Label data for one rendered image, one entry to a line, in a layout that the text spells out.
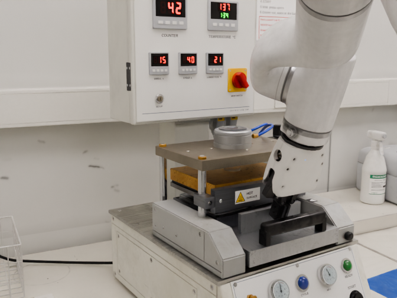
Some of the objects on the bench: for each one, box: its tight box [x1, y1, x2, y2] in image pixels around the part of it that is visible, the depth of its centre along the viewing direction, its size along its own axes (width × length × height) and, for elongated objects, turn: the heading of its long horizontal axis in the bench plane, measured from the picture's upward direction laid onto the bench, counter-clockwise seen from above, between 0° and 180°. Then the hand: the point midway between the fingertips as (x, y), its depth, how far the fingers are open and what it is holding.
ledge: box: [314, 187, 397, 235], centre depth 166 cm, size 30×84×4 cm, turn 117°
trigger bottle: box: [360, 130, 387, 205], centre depth 169 cm, size 9×8×25 cm
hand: (279, 210), depth 92 cm, fingers closed, pressing on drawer
